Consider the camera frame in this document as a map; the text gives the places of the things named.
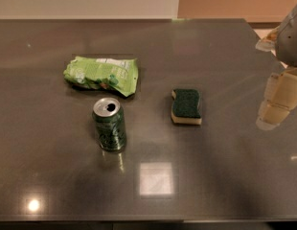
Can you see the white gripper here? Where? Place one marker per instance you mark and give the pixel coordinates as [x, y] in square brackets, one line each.
[290, 40]

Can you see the green and yellow sponge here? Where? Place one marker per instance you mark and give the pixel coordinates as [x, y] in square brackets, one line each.
[185, 107]

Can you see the green snack bag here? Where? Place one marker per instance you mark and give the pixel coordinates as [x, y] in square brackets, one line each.
[120, 75]

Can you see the green soda can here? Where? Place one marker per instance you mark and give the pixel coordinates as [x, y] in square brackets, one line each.
[109, 119]

